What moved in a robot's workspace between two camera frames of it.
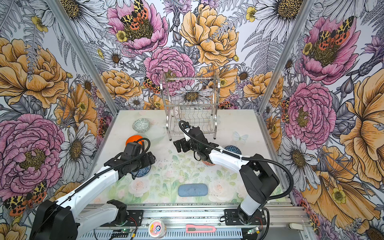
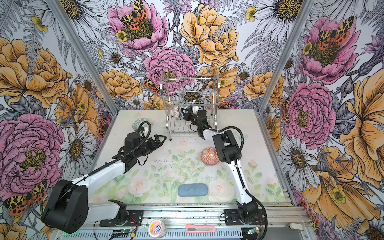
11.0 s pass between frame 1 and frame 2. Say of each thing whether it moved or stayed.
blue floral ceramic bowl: moved
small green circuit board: stayed
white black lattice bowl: stayed
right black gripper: moved
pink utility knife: stayed
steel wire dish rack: stayed
